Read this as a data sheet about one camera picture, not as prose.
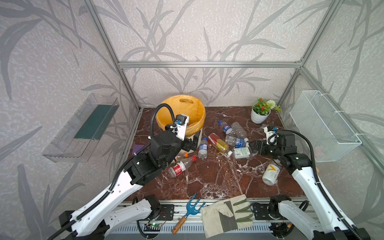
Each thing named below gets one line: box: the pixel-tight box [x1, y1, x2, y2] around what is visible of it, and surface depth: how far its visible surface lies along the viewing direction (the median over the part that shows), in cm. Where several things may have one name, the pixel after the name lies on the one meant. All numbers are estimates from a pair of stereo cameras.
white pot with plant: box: [250, 97, 282, 124], surface depth 106 cm
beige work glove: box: [200, 194, 254, 238], surface depth 74 cm
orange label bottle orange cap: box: [175, 151, 189, 162], surface depth 93 cm
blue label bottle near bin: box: [198, 136, 209, 161], surface depth 94 cm
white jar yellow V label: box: [262, 164, 281, 186], surface depth 82 cm
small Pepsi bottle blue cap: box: [218, 120, 235, 136], surface depth 104 cm
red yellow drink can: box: [207, 132, 229, 154], surface depth 96 cm
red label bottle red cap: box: [168, 155, 197, 178], surface depth 86 cm
